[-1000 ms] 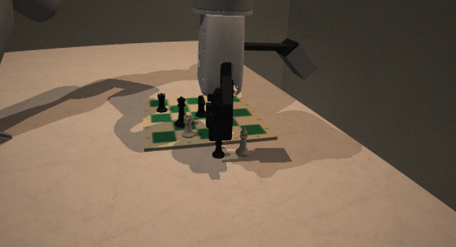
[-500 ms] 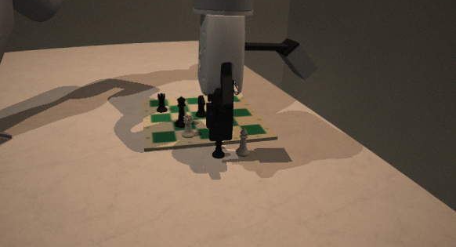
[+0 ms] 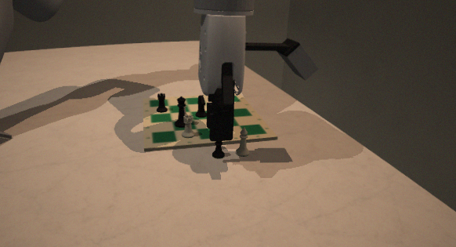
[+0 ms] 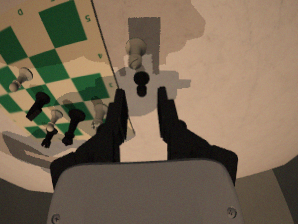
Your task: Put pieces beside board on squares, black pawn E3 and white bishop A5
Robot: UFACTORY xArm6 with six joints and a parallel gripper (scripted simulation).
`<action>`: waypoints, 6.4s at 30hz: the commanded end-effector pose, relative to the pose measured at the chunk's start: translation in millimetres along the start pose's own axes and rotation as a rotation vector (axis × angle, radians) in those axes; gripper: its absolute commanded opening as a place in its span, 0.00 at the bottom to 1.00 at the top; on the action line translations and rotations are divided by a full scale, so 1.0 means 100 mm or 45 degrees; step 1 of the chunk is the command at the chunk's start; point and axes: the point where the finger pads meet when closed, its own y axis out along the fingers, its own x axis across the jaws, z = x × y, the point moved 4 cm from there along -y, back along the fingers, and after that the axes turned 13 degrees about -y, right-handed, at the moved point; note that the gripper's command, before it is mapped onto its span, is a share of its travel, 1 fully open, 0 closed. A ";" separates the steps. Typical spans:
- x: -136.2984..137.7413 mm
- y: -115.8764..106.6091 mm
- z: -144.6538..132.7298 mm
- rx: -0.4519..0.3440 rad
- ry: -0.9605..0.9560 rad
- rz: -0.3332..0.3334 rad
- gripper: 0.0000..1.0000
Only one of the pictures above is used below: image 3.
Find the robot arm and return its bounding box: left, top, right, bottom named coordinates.
left=0, top=0, right=318, bottom=80

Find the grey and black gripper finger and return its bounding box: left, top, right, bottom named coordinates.
left=209, top=62, right=235, bottom=141
left=207, top=89, right=222, bottom=129

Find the white rook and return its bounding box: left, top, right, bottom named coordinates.
left=182, top=115, right=195, bottom=138

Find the green and cream chessboard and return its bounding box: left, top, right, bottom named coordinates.
left=143, top=93, right=277, bottom=152

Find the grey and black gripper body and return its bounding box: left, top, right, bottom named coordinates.
left=194, top=8, right=254, bottom=96

